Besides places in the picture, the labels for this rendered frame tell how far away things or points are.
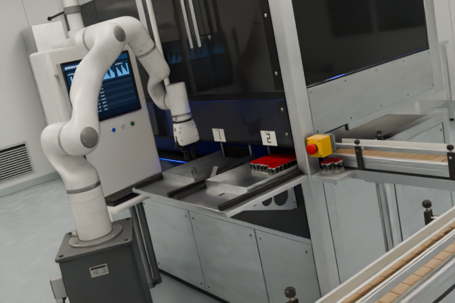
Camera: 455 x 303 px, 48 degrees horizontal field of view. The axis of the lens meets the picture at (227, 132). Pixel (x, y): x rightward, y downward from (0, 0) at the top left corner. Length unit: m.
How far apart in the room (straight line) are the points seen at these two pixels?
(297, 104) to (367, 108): 0.42
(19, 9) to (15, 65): 0.73
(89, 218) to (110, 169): 0.80
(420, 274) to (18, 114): 6.43
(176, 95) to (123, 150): 0.61
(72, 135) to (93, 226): 0.33
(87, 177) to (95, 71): 0.37
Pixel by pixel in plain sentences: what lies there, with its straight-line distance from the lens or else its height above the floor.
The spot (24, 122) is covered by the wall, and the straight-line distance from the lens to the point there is 7.20.
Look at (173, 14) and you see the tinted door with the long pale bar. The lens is 2.46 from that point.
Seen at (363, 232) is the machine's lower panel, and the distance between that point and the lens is 2.29.
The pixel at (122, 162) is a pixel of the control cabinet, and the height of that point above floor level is 0.94.
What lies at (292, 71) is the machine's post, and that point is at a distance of 1.91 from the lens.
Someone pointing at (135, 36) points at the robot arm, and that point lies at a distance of 2.03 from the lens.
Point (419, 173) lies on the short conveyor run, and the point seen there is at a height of 0.89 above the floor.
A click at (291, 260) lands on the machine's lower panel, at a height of 0.47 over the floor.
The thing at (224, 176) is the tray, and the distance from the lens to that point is 2.12.
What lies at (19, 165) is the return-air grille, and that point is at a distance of 7.19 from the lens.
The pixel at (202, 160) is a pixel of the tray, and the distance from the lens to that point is 2.46.
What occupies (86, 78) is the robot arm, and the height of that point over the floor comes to 1.41.
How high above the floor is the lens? 1.47
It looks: 11 degrees down
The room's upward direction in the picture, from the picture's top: 12 degrees counter-clockwise
